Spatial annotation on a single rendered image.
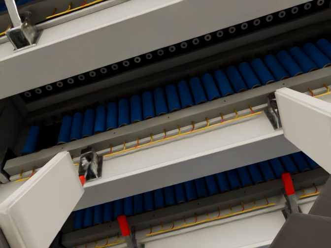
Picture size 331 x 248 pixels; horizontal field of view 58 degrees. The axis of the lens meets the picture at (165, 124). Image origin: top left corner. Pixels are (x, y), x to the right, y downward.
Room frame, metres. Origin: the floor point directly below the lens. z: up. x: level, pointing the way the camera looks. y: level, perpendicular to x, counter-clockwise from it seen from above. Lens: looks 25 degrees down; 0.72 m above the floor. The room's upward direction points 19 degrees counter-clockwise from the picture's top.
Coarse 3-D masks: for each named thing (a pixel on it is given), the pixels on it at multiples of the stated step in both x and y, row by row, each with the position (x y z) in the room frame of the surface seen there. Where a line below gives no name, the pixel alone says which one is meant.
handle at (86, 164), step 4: (80, 160) 0.36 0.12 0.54; (84, 160) 0.36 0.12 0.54; (88, 160) 0.36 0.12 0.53; (84, 164) 0.36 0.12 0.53; (88, 164) 0.36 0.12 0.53; (84, 168) 0.35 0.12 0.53; (88, 168) 0.35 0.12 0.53; (80, 172) 0.34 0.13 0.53; (84, 172) 0.34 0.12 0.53; (80, 176) 0.33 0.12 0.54; (84, 176) 0.33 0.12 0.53; (80, 180) 0.32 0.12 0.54; (84, 180) 0.32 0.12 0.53
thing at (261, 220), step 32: (288, 160) 0.43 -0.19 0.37; (160, 192) 0.46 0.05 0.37; (192, 192) 0.44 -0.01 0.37; (224, 192) 0.41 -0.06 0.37; (256, 192) 0.39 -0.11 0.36; (288, 192) 0.34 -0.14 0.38; (64, 224) 0.49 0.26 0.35; (96, 224) 0.45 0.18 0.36; (128, 224) 0.42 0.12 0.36; (160, 224) 0.41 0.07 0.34; (192, 224) 0.40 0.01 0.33; (224, 224) 0.38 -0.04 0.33; (256, 224) 0.36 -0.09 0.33
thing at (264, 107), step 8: (320, 88) 0.36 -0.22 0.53; (264, 104) 0.37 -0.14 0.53; (240, 112) 0.37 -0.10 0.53; (248, 112) 0.37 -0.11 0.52; (208, 120) 0.38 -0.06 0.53; (216, 120) 0.37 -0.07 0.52; (224, 120) 0.37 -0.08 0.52; (184, 128) 0.38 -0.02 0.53; (192, 128) 0.38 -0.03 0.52; (152, 136) 0.39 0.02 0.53; (160, 136) 0.38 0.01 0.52; (168, 136) 0.38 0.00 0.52; (128, 144) 0.39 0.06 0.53; (136, 144) 0.39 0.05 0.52; (96, 152) 0.40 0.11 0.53; (104, 152) 0.39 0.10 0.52; (112, 152) 0.39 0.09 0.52; (72, 160) 0.40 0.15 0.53; (40, 168) 0.41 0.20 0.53; (16, 176) 0.41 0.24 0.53; (24, 176) 0.41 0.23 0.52
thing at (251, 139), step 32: (256, 32) 0.49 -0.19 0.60; (160, 64) 0.51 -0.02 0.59; (64, 96) 0.53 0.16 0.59; (320, 96) 0.35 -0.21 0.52; (0, 128) 0.49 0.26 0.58; (224, 128) 0.36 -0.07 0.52; (256, 128) 0.34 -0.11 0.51; (0, 160) 0.43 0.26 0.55; (128, 160) 0.37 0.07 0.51; (160, 160) 0.35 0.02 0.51; (192, 160) 0.33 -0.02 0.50; (224, 160) 0.33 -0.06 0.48; (256, 160) 0.33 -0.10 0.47; (0, 192) 0.40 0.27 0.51; (96, 192) 0.35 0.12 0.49; (128, 192) 0.35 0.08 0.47
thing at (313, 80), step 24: (312, 72) 0.37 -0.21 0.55; (240, 96) 0.38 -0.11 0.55; (264, 96) 0.37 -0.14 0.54; (312, 96) 0.35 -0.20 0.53; (144, 120) 0.40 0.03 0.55; (168, 120) 0.38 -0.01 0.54; (192, 120) 0.38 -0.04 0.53; (72, 144) 0.41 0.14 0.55; (96, 144) 0.39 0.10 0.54; (120, 144) 0.39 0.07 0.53; (24, 168) 0.41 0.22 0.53
